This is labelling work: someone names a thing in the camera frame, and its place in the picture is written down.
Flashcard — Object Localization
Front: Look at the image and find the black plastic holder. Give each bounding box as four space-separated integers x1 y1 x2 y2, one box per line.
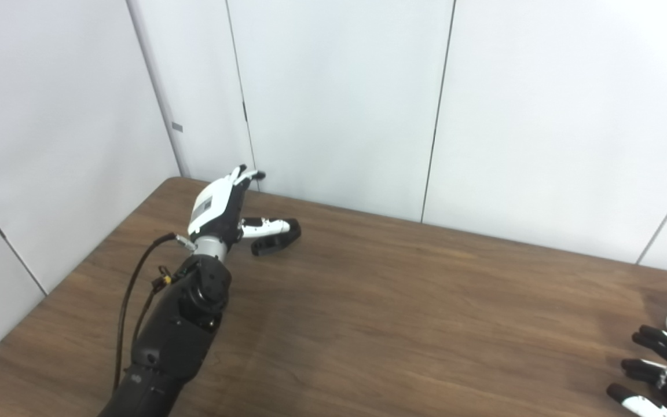
251 231 302 257

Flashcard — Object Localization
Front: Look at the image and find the thin wire with yellow plug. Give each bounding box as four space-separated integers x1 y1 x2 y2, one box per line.
133 265 173 342

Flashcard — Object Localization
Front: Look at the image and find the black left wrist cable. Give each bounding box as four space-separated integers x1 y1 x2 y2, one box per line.
112 233 198 394

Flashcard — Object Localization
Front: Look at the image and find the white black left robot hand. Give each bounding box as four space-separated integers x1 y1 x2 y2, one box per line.
188 164 302 246

